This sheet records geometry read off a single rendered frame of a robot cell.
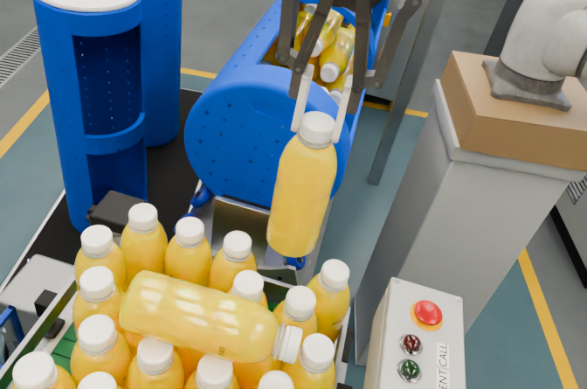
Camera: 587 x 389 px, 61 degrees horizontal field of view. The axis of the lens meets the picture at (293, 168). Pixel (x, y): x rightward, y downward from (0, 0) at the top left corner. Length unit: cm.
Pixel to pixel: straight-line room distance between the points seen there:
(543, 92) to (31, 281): 112
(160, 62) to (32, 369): 167
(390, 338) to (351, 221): 174
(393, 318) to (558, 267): 205
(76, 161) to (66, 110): 19
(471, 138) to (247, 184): 54
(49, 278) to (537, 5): 110
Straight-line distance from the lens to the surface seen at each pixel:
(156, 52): 212
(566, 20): 121
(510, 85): 127
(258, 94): 79
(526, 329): 233
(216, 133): 85
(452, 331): 70
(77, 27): 148
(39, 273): 100
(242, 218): 84
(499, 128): 119
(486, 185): 132
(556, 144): 126
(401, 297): 70
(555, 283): 260
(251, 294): 66
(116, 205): 89
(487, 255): 150
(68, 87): 159
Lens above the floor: 162
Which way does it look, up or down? 39 degrees down
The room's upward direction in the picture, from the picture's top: 12 degrees clockwise
